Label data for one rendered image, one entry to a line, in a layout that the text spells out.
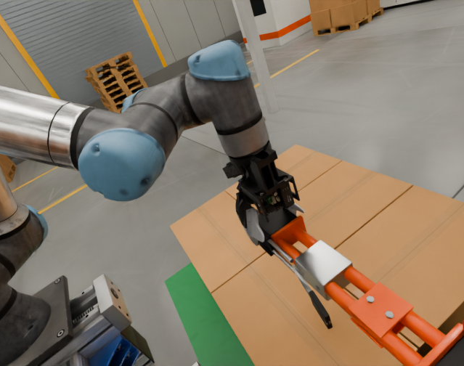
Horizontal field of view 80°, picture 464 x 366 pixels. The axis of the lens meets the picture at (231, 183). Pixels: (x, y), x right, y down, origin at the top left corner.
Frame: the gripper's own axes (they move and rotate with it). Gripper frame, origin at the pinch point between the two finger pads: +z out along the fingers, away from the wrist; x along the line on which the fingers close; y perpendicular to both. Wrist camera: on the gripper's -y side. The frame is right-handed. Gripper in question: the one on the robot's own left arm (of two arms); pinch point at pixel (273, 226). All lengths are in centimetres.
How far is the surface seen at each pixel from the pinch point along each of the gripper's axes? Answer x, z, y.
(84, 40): 33, -90, -943
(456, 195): 140, 108, -37
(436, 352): -0.1, -2.5, 31.5
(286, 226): 0.9, -2.1, 4.2
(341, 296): -1.8, -0.7, 19.8
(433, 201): 75, 54, -13
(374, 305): 0.2, -1.1, 23.6
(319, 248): 1.9, -1.3, 11.8
